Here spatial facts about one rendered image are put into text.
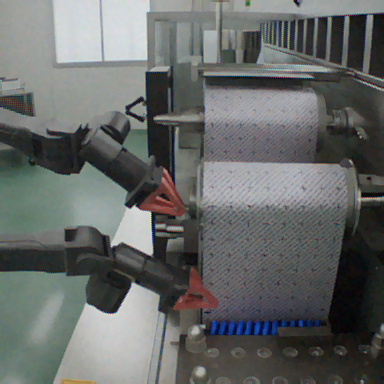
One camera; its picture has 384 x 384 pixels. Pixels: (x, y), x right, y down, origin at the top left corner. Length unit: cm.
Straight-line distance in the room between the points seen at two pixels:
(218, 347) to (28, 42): 627
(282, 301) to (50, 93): 613
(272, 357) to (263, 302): 11
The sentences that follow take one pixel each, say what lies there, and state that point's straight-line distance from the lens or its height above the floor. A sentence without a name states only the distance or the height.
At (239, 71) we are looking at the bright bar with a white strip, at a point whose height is 144.
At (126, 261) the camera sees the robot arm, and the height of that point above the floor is 117.
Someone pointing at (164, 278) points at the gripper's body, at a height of 114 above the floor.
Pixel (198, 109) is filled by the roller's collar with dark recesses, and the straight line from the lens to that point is 92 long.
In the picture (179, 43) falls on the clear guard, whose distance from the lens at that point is 165.
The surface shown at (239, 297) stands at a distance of 76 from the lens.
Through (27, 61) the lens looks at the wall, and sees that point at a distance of 676.
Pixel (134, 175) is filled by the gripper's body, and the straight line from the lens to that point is 69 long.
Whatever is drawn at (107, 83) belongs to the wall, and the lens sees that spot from 640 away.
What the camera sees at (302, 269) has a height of 115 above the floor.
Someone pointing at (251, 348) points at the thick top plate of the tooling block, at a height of 103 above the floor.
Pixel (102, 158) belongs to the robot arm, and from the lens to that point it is 68.
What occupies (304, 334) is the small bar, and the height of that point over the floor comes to 105.
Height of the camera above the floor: 153
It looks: 23 degrees down
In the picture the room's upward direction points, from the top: straight up
